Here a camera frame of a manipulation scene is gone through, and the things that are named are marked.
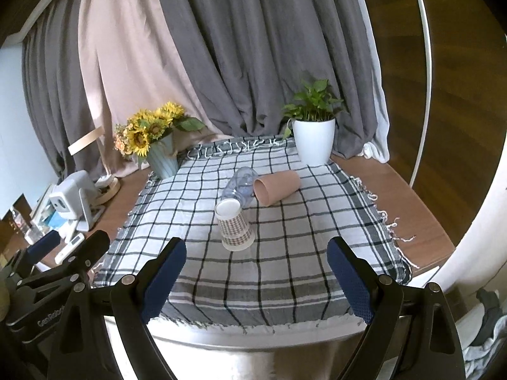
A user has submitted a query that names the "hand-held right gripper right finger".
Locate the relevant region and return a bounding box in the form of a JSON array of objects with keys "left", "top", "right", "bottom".
[{"left": 327, "top": 236, "right": 467, "bottom": 380}]

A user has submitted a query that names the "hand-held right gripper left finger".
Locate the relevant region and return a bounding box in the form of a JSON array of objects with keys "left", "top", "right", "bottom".
[{"left": 57, "top": 237, "right": 188, "bottom": 380}]

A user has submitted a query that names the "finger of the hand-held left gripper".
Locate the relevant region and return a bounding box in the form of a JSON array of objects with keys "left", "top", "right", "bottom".
[
  {"left": 0, "top": 230, "right": 62, "bottom": 286},
  {"left": 16, "top": 230, "right": 111, "bottom": 298}
]

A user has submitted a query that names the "pink cup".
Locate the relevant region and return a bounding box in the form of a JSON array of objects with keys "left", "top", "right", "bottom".
[{"left": 253, "top": 170, "right": 302, "bottom": 206}]

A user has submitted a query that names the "clear plastic cup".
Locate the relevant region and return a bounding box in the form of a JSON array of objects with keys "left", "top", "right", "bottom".
[{"left": 221, "top": 167, "right": 259, "bottom": 208}]

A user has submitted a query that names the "brown patterned paper cup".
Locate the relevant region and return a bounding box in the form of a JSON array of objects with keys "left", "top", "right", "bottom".
[{"left": 215, "top": 199, "right": 255, "bottom": 251}]

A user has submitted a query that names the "white remote control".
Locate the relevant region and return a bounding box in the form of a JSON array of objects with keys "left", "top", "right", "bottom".
[{"left": 55, "top": 233, "right": 86, "bottom": 265}]

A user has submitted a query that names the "blue white packet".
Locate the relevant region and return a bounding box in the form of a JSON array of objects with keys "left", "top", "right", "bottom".
[{"left": 34, "top": 202, "right": 76, "bottom": 242}]

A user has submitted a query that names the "white box-shaped device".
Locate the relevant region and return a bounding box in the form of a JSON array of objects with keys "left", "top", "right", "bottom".
[{"left": 48, "top": 170, "right": 106, "bottom": 232}]

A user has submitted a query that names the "black white checkered tablecloth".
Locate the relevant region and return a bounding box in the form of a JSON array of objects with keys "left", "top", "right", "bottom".
[{"left": 90, "top": 136, "right": 416, "bottom": 327}]

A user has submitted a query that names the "sunflower bouquet in blue vase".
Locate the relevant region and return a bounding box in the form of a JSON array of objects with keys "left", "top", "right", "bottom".
[{"left": 114, "top": 102, "right": 207, "bottom": 180}]

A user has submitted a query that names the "white curved panel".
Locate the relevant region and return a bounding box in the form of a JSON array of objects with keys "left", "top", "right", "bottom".
[{"left": 430, "top": 188, "right": 507, "bottom": 325}]

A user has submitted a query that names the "green plant in white pot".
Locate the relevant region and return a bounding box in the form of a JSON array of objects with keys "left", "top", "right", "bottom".
[{"left": 281, "top": 79, "right": 345, "bottom": 166}]

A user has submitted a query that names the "grey curtain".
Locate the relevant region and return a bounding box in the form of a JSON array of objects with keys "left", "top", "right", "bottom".
[
  {"left": 22, "top": 0, "right": 99, "bottom": 183},
  {"left": 151, "top": 0, "right": 377, "bottom": 159}
]

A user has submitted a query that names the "pink curtain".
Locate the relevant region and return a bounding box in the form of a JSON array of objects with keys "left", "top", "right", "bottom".
[{"left": 79, "top": 0, "right": 222, "bottom": 179}]

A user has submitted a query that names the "white curved pole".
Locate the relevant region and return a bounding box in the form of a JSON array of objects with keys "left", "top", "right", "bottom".
[{"left": 407, "top": 0, "right": 433, "bottom": 191}]

